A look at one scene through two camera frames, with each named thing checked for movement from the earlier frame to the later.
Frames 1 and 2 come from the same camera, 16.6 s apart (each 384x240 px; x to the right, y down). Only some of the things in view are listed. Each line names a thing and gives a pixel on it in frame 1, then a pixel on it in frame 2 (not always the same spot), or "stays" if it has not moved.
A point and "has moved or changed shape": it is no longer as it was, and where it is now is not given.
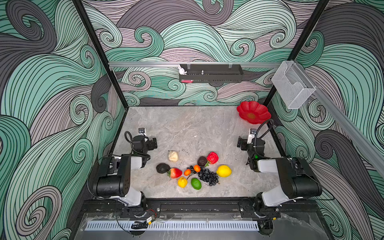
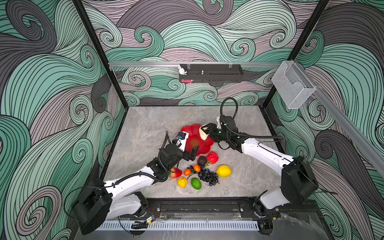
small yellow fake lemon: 182,182 stays
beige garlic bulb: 173,156 has moved or changed shape
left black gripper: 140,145 -> 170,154
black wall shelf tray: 212,73 stays
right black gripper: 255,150 -> 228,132
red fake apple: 212,157 stays
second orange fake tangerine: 197,168 stays
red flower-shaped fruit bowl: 253,112 -> 195,139
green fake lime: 196,183 stays
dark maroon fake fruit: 202,161 stays
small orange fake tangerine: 187,172 stays
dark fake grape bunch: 206,175 stays
